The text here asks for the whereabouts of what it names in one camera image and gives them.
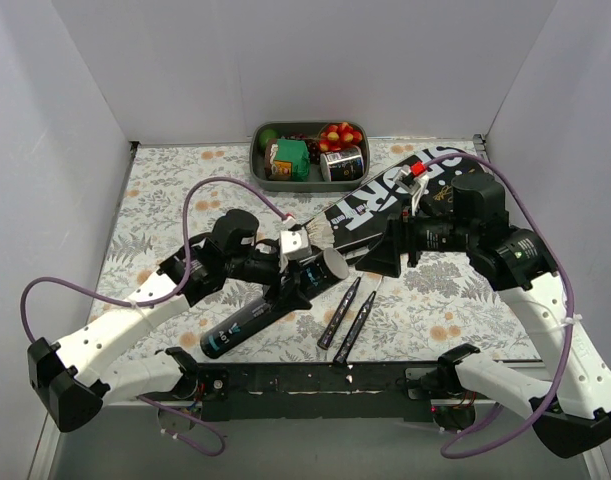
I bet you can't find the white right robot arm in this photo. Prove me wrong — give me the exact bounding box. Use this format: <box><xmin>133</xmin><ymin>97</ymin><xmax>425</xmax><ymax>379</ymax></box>
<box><xmin>355</xmin><ymin>173</ymin><xmax>611</xmax><ymax>458</ymax></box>

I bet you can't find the green wrapped box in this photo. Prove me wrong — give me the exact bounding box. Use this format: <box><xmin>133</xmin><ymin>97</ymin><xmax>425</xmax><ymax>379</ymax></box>
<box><xmin>264</xmin><ymin>138</ymin><xmax>310</xmax><ymax>182</ymax></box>

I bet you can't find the left badminton racket handle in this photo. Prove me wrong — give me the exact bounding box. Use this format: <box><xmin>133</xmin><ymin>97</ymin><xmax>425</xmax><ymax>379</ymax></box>
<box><xmin>317</xmin><ymin>277</ymin><xmax>361</xmax><ymax>350</ymax></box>

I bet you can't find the white feather shuttlecock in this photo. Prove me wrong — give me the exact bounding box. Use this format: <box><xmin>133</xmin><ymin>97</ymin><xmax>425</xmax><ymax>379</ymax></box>
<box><xmin>305</xmin><ymin>215</ymin><xmax>335</xmax><ymax>250</ymax></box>

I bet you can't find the black printed can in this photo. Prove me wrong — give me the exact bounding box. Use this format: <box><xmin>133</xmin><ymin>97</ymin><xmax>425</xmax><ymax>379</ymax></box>
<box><xmin>320</xmin><ymin>146</ymin><xmax>365</xmax><ymax>182</ymax></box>

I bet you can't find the green lime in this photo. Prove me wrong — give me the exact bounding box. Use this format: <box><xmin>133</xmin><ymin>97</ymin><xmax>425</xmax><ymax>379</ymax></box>
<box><xmin>258</xmin><ymin>129</ymin><xmax>279</xmax><ymax>151</ymax></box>

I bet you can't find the grey plastic tray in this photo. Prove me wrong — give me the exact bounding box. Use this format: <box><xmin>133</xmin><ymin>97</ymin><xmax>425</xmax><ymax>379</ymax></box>
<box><xmin>249</xmin><ymin>121</ymin><xmax>370</xmax><ymax>193</ymax></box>

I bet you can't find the black shuttlecock tube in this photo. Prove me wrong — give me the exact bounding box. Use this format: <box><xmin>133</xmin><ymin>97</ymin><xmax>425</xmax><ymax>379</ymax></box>
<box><xmin>200</xmin><ymin>248</ymin><xmax>349</xmax><ymax>359</ymax></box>

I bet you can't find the red yellow fruit bunch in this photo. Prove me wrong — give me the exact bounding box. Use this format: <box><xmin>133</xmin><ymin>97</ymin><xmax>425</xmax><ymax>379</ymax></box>
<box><xmin>317</xmin><ymin>121</ymin><xmax>364</xmax><ymax>153</ymax></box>

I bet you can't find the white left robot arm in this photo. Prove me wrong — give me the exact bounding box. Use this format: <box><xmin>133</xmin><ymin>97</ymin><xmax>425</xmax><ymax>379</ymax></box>
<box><xmin>27</xmin><ymin>209</ymin><xmax>346</xmax><ymax>432</ymax></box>

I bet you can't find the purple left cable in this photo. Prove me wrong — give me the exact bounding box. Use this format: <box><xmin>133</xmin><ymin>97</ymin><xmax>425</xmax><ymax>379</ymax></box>
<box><xmin>19</xmin><ymin>177</ymin><xmax>299</xmax><ymax>361</ymax></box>

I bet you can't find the purple cable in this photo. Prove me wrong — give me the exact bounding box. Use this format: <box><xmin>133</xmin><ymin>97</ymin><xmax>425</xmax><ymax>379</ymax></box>
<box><xmin>404</xmin><ymin>152</ymin><xmax>579</xmax><ymax>460</ymax></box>
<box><xmin>19</xmin><ymin>177</ymin><xmax>299</xmax><ymax>361</ymax></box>

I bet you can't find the badminton racket handle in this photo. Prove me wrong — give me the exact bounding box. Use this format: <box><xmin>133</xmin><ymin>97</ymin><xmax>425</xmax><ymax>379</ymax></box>
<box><xmin>332</xmin><ymin>290</ymin><xmax>377</xmax><ymax>365</ymax></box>
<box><xmin>317</xmin><ymin>277</ymin><xmax>361</xmax><ymax>350</ymax></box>

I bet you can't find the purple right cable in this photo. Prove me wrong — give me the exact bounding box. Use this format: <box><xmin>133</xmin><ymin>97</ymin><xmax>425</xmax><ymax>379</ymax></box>
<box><xmin>404</xmin><ymin>152</ymin><xmax>579</xmax><ymax>460</ymax></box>

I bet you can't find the black sport racket bag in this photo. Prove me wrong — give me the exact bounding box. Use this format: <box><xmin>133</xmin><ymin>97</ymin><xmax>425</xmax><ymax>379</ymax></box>
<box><xmin>309</xmin><ymin>146</ymin><xmax>484</xmax><ymax>264</ymax></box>

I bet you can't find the right badminton racket handle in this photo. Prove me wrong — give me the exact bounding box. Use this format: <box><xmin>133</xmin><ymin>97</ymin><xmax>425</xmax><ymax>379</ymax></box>
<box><xmin>332</xmin><ymin>290</ymin><xmax>377</xmax><ymax>365</ymax></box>

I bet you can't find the dark grape bunch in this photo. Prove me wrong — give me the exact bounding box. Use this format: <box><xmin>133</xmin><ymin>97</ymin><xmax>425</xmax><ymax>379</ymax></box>
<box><xmin>283</xmin><ymin>133</ymin><xmax>321</xmax><ymax>165</ymax></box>

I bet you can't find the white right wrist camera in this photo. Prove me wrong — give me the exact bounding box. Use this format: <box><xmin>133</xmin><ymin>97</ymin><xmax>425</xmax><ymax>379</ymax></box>
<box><xmin>395</xmin><ymin>162</ymin><xmax>430</xmax><ymax>216</ymax></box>

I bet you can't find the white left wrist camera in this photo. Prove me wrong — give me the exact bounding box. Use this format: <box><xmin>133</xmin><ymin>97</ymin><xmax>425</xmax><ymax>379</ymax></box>
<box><xmin>279</xmin><ymin>228</ymin><xmax>312</xmax><ymax>261</ymax></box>

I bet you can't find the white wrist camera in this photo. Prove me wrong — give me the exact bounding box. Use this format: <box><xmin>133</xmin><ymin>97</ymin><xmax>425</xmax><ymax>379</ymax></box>
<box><xmin>395</xmin><ymin>162</ymin><xmax>430</xmax><ymax>216</ymax></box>
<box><xmin>279</xmin><ymin>228</ymin><xmax>312</xmax><ymax>261</ymax></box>

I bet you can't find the black base bar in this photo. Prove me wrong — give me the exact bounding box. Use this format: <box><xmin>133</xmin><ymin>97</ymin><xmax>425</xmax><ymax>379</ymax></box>
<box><xmin>197</xmin><ymin>361</ymin><xmax>459</xmax><ymax>422</ymax></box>

